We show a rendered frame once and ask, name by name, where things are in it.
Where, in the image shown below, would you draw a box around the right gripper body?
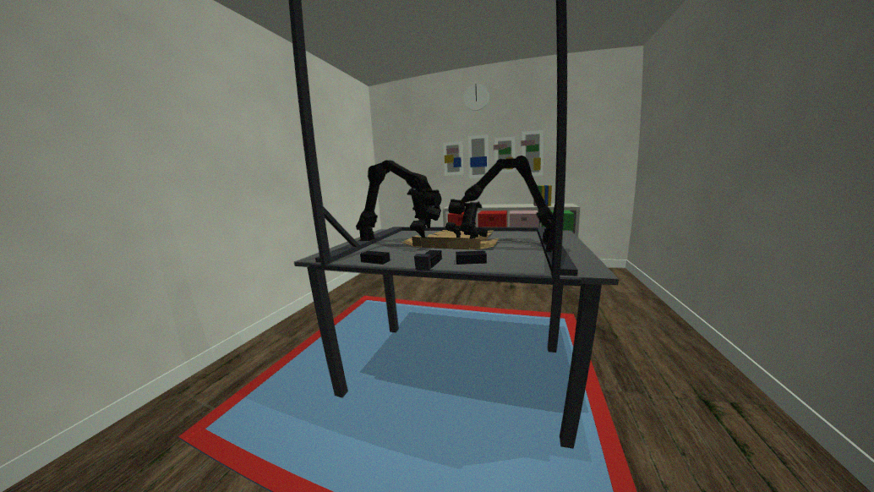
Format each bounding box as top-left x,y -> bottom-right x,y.
445,213 -> 488,237

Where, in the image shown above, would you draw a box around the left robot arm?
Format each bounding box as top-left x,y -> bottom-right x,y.
356,160 -> 442,241

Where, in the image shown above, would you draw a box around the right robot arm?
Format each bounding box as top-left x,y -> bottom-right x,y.
448,156 -> 553,244

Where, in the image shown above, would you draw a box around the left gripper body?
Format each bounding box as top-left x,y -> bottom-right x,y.
410,205 -> 427,231

